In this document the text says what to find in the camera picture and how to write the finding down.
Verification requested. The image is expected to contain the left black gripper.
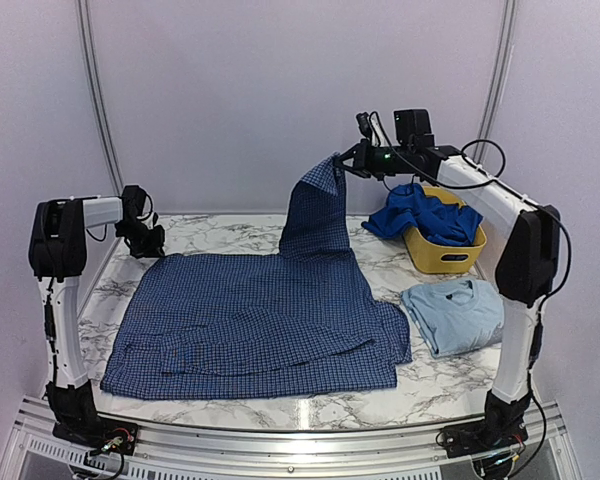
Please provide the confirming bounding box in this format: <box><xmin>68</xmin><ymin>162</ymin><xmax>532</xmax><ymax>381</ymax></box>
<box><xmin>115</xmin><ymin>219</ymin><xmax>164</xmax><ymax>258</ymax></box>

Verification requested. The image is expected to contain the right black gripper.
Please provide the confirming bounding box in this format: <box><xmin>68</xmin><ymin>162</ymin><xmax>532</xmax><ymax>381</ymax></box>
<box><xmin>333</xmin><ymin>138</ymin><xmax>413</xmax><ymax>180</ymax></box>

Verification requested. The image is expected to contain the blue patterned button shirt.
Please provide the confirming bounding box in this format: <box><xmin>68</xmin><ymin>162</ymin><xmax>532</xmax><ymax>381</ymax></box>
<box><xmin>101</xmin><ymin>159</ymin><xmax>412</xmax><ymax>401</ymax></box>

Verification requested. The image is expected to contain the light blue t-shirt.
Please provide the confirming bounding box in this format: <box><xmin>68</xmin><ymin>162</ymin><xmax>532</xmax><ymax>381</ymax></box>
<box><xmin>401</xmin><ymin>277</ymin><xmax>504</xmax><ymax>358</ymax></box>

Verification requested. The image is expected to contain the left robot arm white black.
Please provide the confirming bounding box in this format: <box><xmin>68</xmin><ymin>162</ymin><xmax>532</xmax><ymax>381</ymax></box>
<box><xmin>28</xmin><ymin>185</ymin><xmax>165</xmax><ymax>445</ymax></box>

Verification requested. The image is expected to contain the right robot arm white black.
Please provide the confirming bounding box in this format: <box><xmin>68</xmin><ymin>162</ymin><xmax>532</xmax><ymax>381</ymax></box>
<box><xmin>333</xmin><ymin>139</ymin><xmax>569</xmax><ymax>448</ymax></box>

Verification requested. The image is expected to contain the yellow plastic laundry basket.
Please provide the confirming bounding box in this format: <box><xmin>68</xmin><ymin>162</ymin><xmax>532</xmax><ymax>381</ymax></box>
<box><xmin>402</xmin><ymin>185</ymin><xmax>487</xmax><ymax>274</ymax></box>

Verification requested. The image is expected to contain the royal blue garment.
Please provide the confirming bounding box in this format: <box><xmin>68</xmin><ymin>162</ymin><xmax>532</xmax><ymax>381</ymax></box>
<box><xmin>362</xmin><ymin>183</ymin><xmax>483</xmax><ymax>245</ymax></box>

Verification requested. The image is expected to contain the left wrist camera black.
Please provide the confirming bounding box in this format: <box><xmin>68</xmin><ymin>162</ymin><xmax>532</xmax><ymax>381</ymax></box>
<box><xmin>121</xmin><ymin>185</ymin><xmax>153</xmax><ymax>221</ymax></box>

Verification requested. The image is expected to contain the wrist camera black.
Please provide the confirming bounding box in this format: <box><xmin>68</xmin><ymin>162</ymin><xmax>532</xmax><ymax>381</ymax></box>
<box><xmin>393</xmin><ymin>109</ymin><xmax>435</xmax><ymax>148</ymax></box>
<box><xmin>121</xmin><ymin>185</ymin><xmax>153</xmax><ymax>221</ymax></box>

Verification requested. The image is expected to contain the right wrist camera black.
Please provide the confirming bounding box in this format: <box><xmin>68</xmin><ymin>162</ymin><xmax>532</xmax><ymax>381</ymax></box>
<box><xmin>393</xmin><ymin>109</ymin><xmax>435</xmax><ymax>148</ymax></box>

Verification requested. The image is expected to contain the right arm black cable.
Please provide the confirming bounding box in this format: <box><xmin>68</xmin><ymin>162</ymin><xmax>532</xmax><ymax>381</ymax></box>
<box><xmin>369</xmin><ymin>111</ymin><xmax>573</xmax><ymax>311</ymax></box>

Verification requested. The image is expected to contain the right corner aluminium post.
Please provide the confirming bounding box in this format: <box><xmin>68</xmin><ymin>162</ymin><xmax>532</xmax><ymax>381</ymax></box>
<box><xmin>478</xmin><ymin>0</ymin><xmax>518</xmax><ymax>138</ymax></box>

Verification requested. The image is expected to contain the corner aluminium post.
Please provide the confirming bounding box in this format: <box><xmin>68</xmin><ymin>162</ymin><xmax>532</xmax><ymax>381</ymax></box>
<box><xmin>478</xmin><ymin>0</ymin><xmax>518</xmax><ymax>138</ymax></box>
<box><xmin>75</xmin><ymin>0</ymin><xmax>124</xmax><ymax>194</ymax></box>

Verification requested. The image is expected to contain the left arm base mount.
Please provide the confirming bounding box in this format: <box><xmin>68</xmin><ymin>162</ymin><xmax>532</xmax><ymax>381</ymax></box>
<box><xmin>51</xmin><ymin>397</ymin><xmax>138</xmax><ymax>455</ymax></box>

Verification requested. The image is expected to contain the left corner aluminium post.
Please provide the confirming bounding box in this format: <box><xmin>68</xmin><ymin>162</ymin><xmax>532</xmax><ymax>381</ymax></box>
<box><xmin>75</xmin><ymin>0</ymin><xmax>124</xmax><ymax>194</ymax></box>

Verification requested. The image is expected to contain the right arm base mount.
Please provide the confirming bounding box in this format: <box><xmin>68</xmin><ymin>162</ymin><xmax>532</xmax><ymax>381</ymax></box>
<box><xmin>436</xmin><ymin>411</ymin><xmax>528</xmax><ymax>458</ymax></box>

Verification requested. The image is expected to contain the aluminium front frame rail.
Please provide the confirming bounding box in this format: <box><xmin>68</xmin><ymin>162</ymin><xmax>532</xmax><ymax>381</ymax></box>
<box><xmin>0</xmin><ymin>397</ymin><xmax>581</xmax><ymax>479</ymax></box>

